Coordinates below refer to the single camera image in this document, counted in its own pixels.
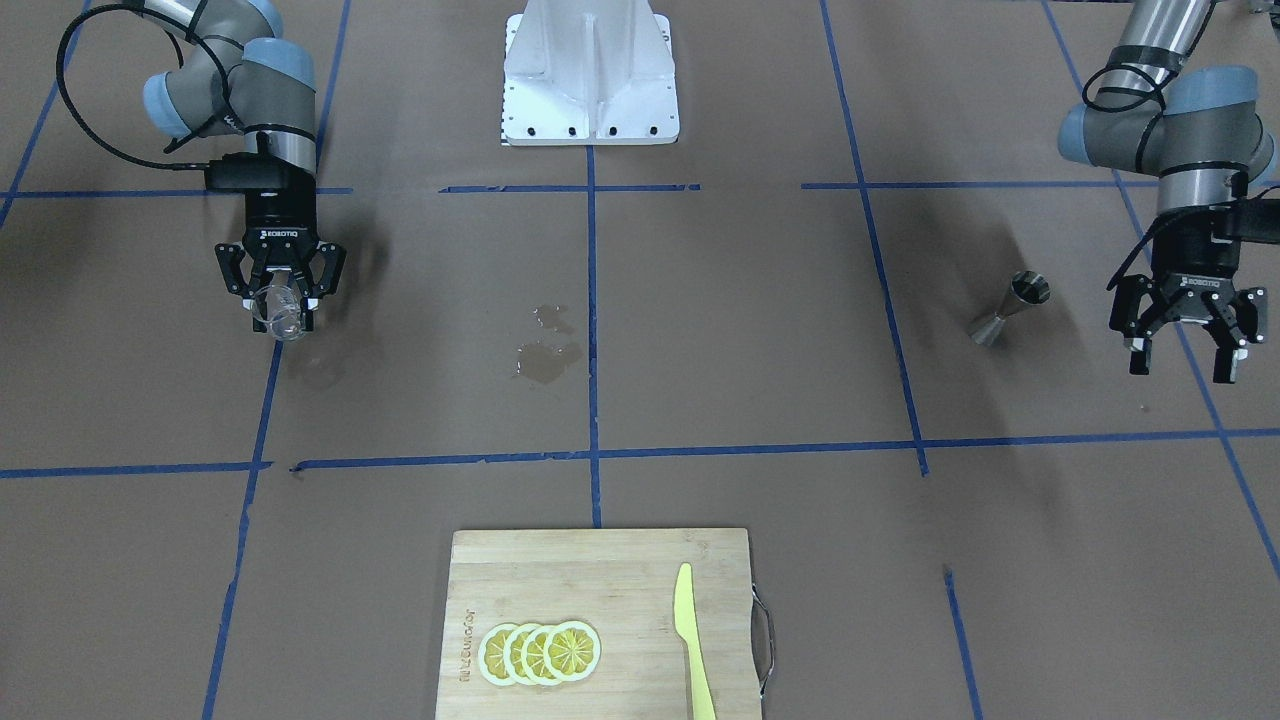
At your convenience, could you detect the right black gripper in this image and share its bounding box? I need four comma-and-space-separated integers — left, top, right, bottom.
215, 184, 347, 309

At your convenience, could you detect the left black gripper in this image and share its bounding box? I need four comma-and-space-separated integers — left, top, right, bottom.
1108, 205, 1268, 384

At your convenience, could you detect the clear glass measuring cup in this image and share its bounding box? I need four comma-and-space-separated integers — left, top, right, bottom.
250, 281, 308, 342

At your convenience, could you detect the steel jigger shaker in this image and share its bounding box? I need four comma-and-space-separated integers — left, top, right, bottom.
968, 270, 1051, 347

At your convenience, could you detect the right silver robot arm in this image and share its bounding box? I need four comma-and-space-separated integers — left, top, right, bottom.
124, 1, 346, 313

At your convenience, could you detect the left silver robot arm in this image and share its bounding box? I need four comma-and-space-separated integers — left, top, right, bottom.
1059, 1, 1279, 384

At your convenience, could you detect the bamboo cutting board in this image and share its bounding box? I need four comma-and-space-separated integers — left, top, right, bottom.
435, 528, 763, 719

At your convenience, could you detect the yellow plastic knife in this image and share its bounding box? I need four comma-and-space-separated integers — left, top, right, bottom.
673, 562, 717, 719

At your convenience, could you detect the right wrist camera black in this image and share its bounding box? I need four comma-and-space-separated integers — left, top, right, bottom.
204, 152, 307, 193

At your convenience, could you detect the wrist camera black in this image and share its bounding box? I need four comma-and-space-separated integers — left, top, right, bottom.
1211, 197, 1279, 245
204, 152, 307, 193

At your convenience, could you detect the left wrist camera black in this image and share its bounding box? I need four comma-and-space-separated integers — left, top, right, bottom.
1211, 197, 1279, 245

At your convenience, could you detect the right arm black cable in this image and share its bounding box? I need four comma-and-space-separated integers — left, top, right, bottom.
56, 0, 251, 170

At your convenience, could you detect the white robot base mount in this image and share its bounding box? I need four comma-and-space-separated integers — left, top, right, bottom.
500, 1, 681, 147

